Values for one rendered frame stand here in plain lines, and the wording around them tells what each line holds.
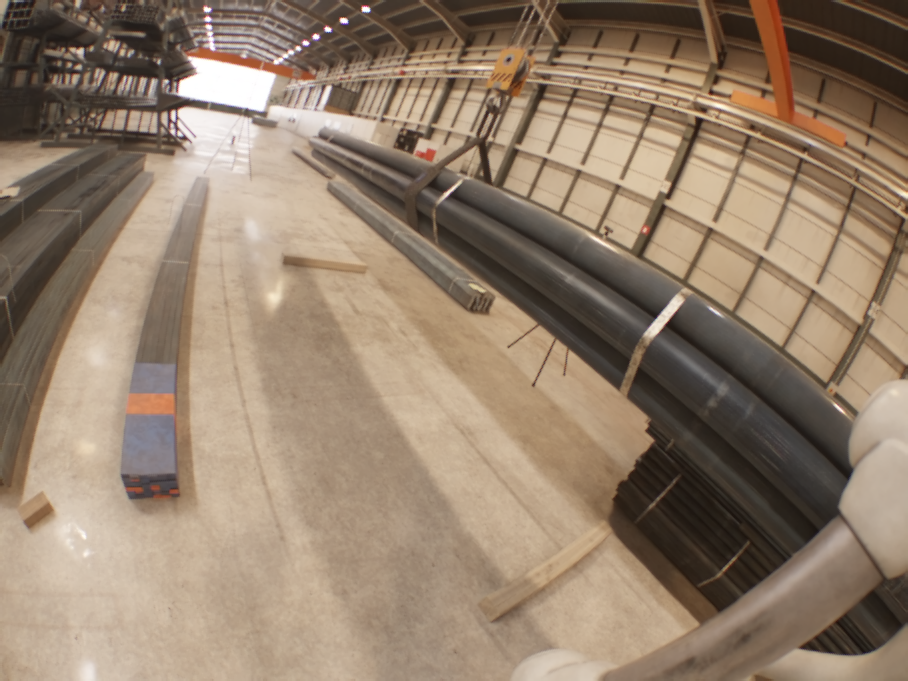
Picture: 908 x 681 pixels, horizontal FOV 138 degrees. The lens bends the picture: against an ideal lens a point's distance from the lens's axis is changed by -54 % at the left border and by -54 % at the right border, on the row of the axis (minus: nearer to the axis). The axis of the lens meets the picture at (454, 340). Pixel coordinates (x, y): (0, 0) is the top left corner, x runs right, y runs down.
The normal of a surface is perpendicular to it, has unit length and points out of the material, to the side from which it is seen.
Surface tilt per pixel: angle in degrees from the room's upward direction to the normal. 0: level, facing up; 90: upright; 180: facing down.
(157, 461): 0
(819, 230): 90
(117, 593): 0
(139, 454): 0
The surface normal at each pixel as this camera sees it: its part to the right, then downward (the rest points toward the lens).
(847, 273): -0.76, -0.01
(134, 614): 0.37, -0.83
